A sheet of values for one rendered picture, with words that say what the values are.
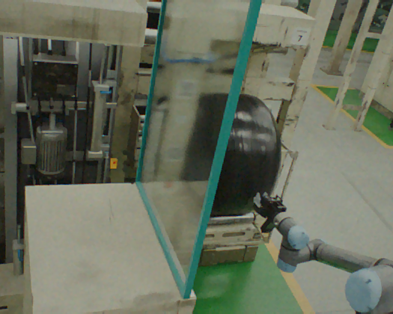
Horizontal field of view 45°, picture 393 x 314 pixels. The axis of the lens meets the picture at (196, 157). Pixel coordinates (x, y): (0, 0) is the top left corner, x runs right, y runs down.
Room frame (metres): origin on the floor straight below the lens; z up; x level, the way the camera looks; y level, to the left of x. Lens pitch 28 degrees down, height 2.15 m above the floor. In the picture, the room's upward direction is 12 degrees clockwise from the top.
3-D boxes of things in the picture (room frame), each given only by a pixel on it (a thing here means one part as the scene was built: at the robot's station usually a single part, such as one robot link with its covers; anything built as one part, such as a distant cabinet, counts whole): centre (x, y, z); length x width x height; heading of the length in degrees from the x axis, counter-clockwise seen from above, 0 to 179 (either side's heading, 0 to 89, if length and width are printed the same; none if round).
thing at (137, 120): (2.18, 0.25, 1.05); 0.20 x 0.15 x 0.30; 115
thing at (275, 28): (2.25, -0.10, 1.71); 0.61 x 0.25 x 0.15; 115
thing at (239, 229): (1.81, -0.17, 0.83); 0.36 x 0.09 x 0.06; 115
